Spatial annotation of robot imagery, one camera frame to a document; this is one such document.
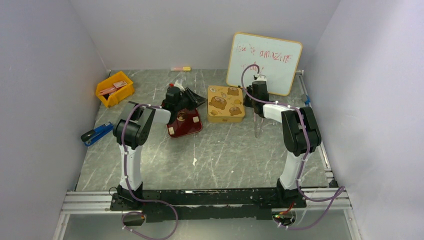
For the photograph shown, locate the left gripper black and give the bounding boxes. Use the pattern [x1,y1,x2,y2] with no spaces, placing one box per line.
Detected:
[175,87,208,112]

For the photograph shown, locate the silver box lid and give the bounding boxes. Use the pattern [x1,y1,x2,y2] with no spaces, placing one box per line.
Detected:
[207,85,246,117]

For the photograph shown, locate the pink metal tweezers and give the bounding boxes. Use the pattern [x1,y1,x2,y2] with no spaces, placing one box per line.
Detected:
[253,113,264,138]

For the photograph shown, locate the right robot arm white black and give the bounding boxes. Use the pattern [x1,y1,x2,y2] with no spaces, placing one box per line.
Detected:
[245,80,322,208]

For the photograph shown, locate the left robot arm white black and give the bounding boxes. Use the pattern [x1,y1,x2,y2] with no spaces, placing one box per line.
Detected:
[112,84,207,210]

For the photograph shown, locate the gold chocolate box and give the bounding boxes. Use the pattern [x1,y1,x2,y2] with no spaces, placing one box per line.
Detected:
[207,115,244,123]

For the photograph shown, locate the square chocolate tray corner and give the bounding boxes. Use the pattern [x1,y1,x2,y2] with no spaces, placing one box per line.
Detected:
[168,127,175,135]

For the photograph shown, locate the red rectangular tray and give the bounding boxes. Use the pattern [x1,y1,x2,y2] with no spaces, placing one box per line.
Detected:
[167,108,203,138]

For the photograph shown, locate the yellow pink eraser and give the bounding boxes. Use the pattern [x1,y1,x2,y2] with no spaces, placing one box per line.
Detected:
[170,66,192,72]

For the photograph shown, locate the yellow plastic bin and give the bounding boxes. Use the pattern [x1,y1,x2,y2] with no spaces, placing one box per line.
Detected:
[95,71,135,108]

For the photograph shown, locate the pink box in bin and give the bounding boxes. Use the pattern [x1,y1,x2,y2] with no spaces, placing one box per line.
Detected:
[98,80,128,96]

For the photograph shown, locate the blue black stapler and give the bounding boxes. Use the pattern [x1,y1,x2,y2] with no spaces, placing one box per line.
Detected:
[80,121,114,147]

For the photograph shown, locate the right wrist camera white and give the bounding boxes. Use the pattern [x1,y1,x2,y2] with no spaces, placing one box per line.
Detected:
[254,75,267,82]

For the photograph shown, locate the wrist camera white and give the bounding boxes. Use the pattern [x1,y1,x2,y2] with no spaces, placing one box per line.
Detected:
[254,75,267,82]
[168,79,185,92]

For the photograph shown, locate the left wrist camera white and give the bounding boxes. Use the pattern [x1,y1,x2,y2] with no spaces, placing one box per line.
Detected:
[168,79,185,92]

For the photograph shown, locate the whiteboard with yellow frame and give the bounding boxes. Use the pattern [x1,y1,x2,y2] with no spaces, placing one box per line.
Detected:
[226,32,303,96]

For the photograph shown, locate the blue clip on rail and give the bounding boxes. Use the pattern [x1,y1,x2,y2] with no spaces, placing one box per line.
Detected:
[302,94,311,106]

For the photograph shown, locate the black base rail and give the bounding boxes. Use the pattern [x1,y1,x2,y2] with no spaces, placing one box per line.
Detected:
[110,187,307,223]

